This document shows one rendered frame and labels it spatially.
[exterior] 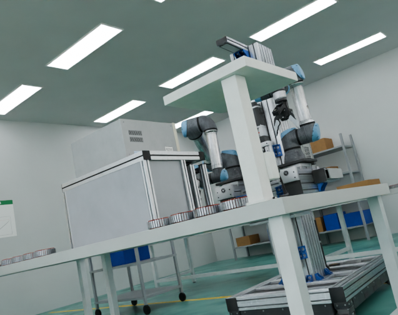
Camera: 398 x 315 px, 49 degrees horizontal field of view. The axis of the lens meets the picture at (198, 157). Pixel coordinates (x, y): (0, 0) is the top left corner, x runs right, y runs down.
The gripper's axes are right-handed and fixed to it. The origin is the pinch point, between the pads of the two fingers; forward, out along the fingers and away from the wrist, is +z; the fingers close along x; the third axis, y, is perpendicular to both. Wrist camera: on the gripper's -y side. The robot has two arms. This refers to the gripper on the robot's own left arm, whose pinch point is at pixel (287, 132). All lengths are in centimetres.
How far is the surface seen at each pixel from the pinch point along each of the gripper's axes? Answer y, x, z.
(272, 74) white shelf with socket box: -94, -39, -2
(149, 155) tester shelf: -81, 35, 6
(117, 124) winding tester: -81, 51, -14
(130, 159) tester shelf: -83, 44, 5
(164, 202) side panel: -75, 36, 28
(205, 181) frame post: -42, 33, 20
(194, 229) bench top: -108, -3, 44
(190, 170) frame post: -52, 34, 13
